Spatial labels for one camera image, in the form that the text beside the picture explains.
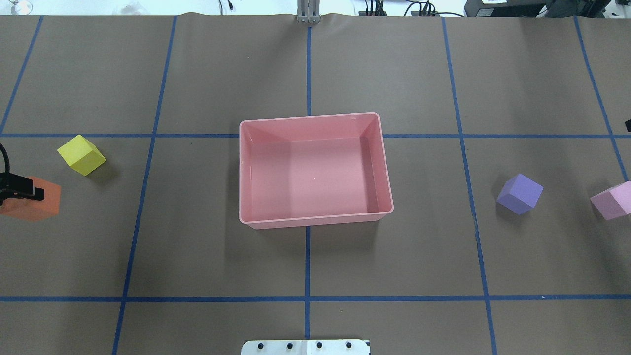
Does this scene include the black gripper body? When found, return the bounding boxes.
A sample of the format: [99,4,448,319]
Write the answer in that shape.
[0,173,35,200]

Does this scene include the orange foam block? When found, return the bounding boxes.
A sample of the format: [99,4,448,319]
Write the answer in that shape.
[0,176,62,222]

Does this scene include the yellow foam block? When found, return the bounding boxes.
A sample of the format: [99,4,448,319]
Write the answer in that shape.
[57,135,107,176]

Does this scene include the purple foam block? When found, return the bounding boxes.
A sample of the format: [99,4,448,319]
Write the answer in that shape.
[496,174,544,215]

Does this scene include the pink foam block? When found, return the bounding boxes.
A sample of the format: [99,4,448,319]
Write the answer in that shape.
[590,180,631,220]

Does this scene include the pink plastic bin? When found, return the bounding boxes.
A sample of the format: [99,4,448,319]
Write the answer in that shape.
[239,112,394,230]

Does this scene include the brown paper table cover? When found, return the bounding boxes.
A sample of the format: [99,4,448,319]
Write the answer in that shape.
[0,12,631,355]

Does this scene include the blue tape grid lines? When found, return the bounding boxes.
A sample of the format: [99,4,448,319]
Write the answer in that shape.
[0,15,631,355]

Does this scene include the aluminium frame post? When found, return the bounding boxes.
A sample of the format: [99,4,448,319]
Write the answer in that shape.
[297,0,321,25]

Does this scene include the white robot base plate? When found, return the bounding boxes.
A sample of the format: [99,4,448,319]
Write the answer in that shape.
[241,339,371,355]

